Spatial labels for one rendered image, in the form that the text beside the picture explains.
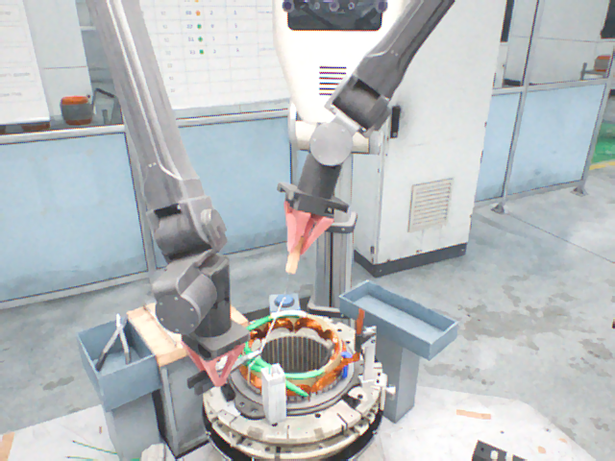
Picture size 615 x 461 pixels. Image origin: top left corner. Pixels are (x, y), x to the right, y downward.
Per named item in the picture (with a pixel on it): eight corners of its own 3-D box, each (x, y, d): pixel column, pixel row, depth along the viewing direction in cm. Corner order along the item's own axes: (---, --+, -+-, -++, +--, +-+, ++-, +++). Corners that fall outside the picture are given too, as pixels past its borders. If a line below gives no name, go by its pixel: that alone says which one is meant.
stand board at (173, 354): (159, 367, 95) (158, 357, 94) (128, 321, 109) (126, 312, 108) (249, 329, 106) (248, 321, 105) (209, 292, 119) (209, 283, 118)
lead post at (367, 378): (375, 384, 83) (380, 327, 78) (361, 388, 82) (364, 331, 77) (370, 377, 85) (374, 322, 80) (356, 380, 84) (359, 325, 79)
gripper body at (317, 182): (347, 217, 75) (362, 171, 73) (287, 203, 70) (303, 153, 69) (330, 206, 80) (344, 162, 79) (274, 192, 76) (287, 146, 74)
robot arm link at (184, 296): (216, 204, 64) (162, 219, 67) (177, 237, 54) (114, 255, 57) (250, 280, 68) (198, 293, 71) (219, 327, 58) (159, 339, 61)
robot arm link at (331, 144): (391, 110, 74) (345, 75, 73) (403, 107, 62) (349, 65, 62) (343, 175, 76) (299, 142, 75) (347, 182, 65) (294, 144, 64)
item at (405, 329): (444, 420, 117) (458, 321, 105) (418, 446, 110) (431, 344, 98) (362, 369, 133) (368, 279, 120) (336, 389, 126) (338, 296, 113)
